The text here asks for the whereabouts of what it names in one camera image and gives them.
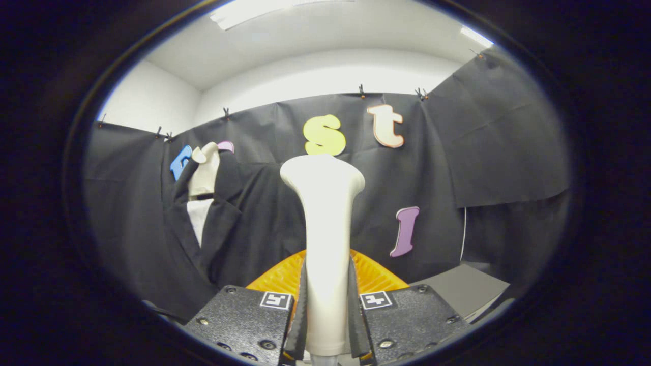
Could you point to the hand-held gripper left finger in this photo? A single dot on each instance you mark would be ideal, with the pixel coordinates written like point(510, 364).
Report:
point(301, 330)

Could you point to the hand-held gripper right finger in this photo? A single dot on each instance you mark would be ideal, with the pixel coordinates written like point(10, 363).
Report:
point(356, 330)

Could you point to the white garment steamer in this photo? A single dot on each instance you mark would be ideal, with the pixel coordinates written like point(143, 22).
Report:
point(325, 229)

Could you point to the black jacket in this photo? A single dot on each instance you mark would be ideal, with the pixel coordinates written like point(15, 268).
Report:
point(224, 223)

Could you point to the grey cabinet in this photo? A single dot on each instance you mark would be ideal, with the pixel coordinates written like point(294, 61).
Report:
point(457, 290)

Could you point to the white mannequin torso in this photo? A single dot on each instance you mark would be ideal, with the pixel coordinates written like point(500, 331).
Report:
point(206, 173)

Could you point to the black backdrop cloth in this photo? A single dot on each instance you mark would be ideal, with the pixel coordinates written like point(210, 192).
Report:
point(457, 152)

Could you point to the long ceiling light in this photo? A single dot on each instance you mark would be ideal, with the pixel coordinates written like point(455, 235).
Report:
point(239, 12)

